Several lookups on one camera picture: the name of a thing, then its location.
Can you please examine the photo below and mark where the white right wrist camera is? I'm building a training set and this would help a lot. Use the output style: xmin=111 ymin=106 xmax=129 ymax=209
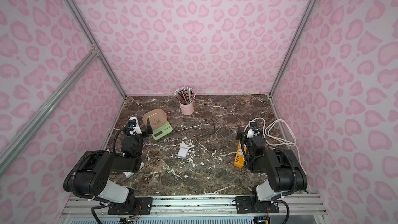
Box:
xmin=245 ymin=121 xmax=261 ymax=139

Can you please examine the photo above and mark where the pink metal pencil bucket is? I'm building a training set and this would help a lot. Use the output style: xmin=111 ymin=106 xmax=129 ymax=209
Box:
xmin=180 ymin=101 xmax=194 ymax=116

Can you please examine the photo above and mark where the white object near left base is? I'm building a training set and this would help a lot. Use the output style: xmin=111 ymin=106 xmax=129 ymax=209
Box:
xmin=123 ymin=162 xmax=145 ymax=178

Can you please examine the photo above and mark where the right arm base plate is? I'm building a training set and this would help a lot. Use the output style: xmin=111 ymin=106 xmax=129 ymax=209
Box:
xmin=231 ymin=196 xmax=279 ymax=214

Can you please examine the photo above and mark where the black USB cable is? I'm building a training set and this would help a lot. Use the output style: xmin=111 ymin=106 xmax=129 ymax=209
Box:
xmin=195 ymin=118 xmax=217 ymax=139

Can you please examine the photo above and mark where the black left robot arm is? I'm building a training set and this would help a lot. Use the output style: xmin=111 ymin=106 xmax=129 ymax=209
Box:
xmin=63 ymin=118 xmax=153 ymax=208

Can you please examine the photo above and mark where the orange power strip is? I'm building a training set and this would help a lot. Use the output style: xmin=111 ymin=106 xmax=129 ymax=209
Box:
xmin=234 ymin=142 xmax=245 ymax=168

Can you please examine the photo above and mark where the white power strip cord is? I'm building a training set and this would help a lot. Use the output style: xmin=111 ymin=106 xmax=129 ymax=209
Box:
xmin=244 ymin=117 xmax=302 ymax=166

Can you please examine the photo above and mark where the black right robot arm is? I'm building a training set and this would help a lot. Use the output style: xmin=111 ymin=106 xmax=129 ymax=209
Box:
xmin=234 ymin=123 xmax=308 ymax=203

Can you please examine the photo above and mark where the bundle of coloured pencils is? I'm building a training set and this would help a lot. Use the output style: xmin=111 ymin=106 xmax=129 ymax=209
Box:
xmin=174 ymin=87 xmax=196 ymax=105

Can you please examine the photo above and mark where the green electronic kitchen scale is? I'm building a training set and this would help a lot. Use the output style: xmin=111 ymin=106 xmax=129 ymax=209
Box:
xmin=151 ymin=122 xmax=173 ymax=141

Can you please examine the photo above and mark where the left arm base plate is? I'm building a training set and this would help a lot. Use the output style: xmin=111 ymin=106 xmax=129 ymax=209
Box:
xmin=107 ymin=197 xmax=153 ymax=216

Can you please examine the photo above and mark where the white USB charger adapter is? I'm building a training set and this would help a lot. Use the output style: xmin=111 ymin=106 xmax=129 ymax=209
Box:
xmin=177 ymin=147 xmax=189 ymax=159

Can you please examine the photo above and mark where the aluminium mounting rail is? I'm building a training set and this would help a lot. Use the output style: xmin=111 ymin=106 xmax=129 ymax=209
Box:
xmin=60 ymin=194 xmax=327 ymax=220

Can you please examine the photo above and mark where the beige scale bowl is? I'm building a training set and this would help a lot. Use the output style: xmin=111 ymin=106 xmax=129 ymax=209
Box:
xmin=143 ymin=108 xmax=168 ymax=129

